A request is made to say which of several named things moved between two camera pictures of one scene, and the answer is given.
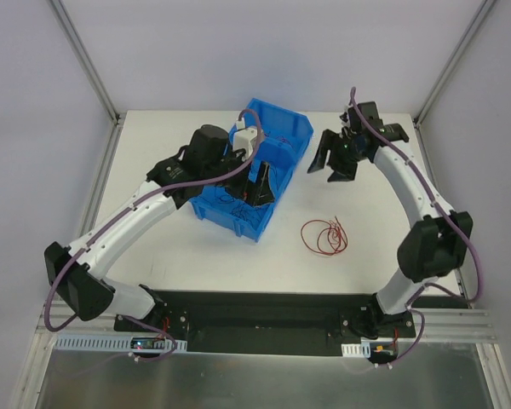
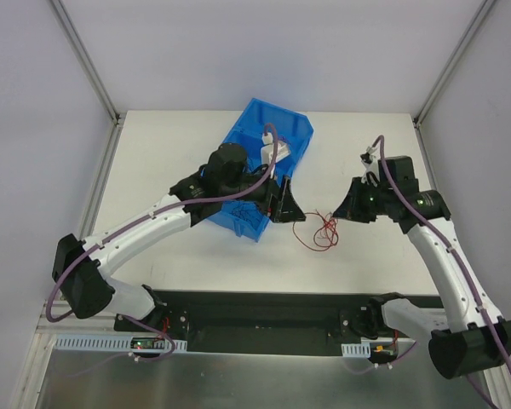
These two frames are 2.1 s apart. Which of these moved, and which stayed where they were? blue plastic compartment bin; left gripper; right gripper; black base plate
Moved: right gripper; left gripper
Stayed: black base plate; blue plastic compartment bin
